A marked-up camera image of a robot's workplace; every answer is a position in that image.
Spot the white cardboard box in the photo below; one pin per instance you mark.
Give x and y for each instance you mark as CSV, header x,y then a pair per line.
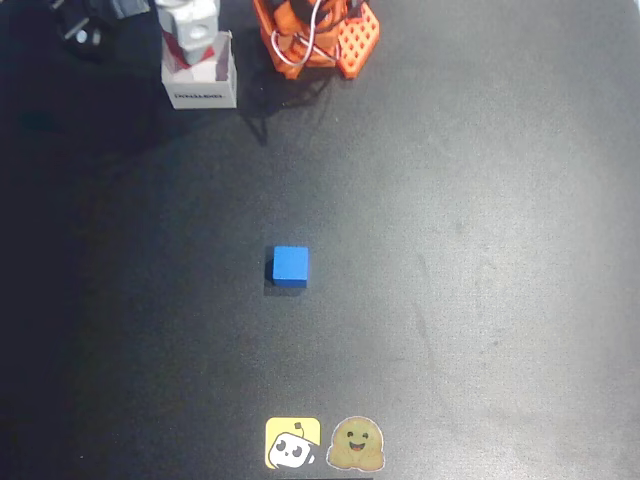
x,y
202,90

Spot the black gripper-mounted camera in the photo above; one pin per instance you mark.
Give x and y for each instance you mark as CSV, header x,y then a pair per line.
x,y
85,27

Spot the yellow robot face sticker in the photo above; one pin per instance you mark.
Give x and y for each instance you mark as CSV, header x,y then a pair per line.
x,y
292,443

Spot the hugging face emoji sticker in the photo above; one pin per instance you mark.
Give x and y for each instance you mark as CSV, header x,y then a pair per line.
x,y
356,444

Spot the blue cube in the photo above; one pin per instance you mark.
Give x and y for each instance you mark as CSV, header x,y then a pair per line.
x,y
290,266

